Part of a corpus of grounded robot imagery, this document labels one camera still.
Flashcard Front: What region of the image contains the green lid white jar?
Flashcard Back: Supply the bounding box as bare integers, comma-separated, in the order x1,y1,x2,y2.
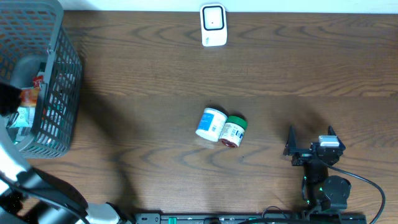
219,116,248,148

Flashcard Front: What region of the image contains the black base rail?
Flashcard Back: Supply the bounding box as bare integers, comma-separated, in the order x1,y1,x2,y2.
55,212,368,224

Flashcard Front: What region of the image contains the white barcode scanner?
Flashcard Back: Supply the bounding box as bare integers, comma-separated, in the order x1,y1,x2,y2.
200,3,228,47

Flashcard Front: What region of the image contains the small orange box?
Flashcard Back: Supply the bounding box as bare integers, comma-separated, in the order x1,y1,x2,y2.
20,87,40,107

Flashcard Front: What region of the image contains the light green snack packet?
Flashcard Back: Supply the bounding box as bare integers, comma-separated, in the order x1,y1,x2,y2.
6,107,35,144

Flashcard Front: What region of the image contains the grey plastic mesh basket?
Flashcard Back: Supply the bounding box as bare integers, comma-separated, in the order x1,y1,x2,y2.
1,1,83,159

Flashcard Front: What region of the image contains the white blue label jar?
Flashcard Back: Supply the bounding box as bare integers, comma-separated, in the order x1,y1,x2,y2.
195,108,228,142

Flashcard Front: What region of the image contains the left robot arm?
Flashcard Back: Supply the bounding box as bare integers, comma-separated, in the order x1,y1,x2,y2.
1,83,136,224

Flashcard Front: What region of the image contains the red white snack packet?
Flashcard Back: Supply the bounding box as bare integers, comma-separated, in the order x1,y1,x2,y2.
33,75,44,88

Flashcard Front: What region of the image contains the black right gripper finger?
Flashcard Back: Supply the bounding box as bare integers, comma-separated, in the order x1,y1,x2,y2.
283,125,298,156
328,126,346,151

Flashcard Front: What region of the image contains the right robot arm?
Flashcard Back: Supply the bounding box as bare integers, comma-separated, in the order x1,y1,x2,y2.
283,126,351,213

